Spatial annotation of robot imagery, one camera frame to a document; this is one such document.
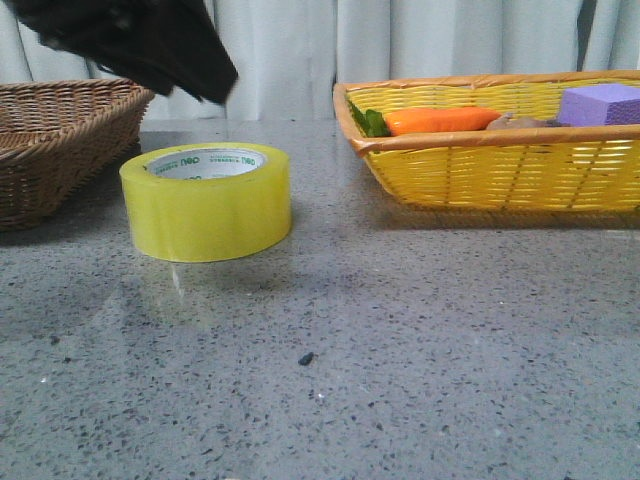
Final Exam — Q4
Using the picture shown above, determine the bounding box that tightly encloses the yellow woven plastic basket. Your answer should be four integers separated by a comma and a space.
333, 70, 639, 212

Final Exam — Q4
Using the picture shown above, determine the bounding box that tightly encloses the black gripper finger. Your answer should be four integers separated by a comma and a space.
6, 1, 238, 104

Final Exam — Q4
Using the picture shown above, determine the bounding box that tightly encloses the brown lumpy toy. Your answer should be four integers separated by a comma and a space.
485, 112, 569, 130

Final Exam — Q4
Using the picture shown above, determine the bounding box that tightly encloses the yellow tape roll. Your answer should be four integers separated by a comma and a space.
119, 142, 292, 262

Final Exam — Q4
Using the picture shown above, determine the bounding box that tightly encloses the purple foam block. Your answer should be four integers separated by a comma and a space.
557, 83, 639, 127

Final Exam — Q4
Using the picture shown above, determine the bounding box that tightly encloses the small black debris chip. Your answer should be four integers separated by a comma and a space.
298, 352, 315, 366

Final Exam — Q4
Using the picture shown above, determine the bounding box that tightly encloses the white curtain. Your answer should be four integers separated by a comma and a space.
0, 0, 640, 122

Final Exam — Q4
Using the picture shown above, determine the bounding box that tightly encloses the brown wicker basket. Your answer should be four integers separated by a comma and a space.
1, 79, 154, 232

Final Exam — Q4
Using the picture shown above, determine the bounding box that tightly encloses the orange toy carrot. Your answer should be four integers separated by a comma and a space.
349, 102, 501, 137

